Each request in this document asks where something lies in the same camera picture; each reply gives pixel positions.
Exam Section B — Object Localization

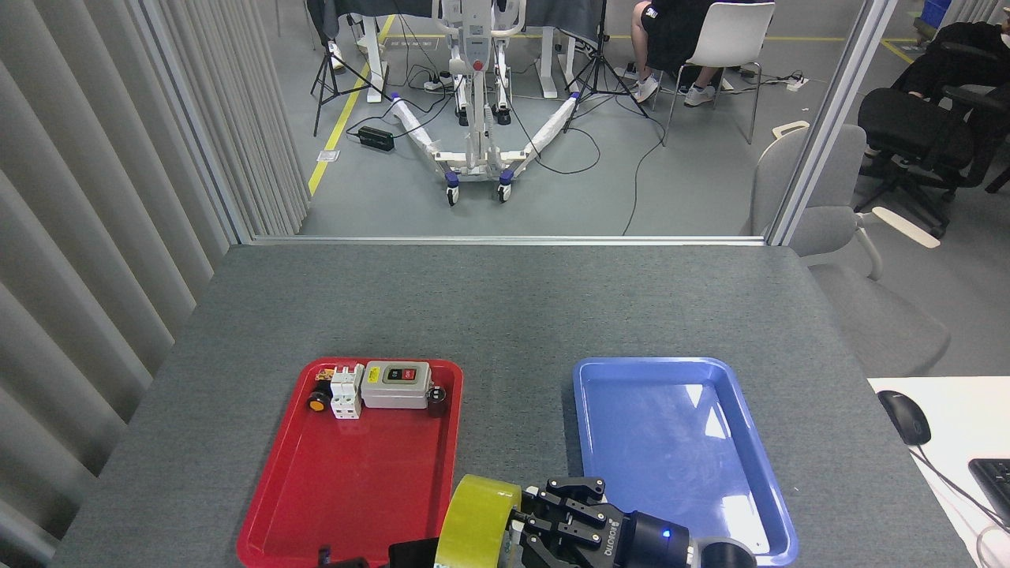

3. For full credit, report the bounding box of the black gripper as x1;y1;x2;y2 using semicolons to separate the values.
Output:
511;477;691;568
318;538;440;568

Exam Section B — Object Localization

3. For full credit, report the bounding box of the yellow tape roll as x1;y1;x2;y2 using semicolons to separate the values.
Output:
434;474;523;568

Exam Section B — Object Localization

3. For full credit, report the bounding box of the red plastic tray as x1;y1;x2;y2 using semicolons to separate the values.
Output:
237;358;465;568

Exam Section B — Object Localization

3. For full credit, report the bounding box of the blue plastic tray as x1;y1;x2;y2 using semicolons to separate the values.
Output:
572;357;799;568

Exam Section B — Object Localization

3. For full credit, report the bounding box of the white terminal block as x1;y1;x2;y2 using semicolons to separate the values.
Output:
330;364;365;420

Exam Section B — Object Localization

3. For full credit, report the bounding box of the black computer mouse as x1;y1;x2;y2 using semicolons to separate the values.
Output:
877;390;932;447

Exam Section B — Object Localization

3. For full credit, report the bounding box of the grey office chair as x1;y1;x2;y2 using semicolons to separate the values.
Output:
740;120;952;378

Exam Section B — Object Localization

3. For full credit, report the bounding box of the white desk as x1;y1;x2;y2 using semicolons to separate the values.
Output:
868;376;1010;568

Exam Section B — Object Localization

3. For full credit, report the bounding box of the white stand on wheels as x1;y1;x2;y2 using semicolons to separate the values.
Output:
391;0;581;207

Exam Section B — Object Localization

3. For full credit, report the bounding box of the black keyboard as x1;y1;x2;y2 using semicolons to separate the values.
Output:
968;458;1010;525

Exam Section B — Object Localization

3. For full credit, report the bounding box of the black tripod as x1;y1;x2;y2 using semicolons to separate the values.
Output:
310;0;393;137
563;0;652;133

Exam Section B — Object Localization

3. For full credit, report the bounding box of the person on white chair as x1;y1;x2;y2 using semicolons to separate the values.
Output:
631;0;743;107

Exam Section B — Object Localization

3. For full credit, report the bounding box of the white chair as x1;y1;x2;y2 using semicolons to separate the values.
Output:
663;2;776;147

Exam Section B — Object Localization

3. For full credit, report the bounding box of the black office chair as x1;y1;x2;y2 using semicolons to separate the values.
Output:
856;83;1010;237

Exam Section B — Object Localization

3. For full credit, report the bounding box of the person on black chair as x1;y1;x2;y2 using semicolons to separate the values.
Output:
892;21;1010;99

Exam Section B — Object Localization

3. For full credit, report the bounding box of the grey push button switch box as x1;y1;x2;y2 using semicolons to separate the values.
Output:
361;361;434;409

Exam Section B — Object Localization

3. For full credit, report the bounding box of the silver frame rail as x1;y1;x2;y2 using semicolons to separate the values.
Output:
251;234;770;247

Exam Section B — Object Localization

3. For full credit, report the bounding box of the black floor cable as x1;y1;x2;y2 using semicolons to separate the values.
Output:
622;118;668;236

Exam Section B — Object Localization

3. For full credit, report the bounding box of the black mouse cable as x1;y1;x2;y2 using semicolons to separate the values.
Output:
915;443;1010;537

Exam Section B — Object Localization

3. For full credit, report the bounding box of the silver frame post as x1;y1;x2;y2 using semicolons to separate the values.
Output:
767;0;900;247
130;0;257;245

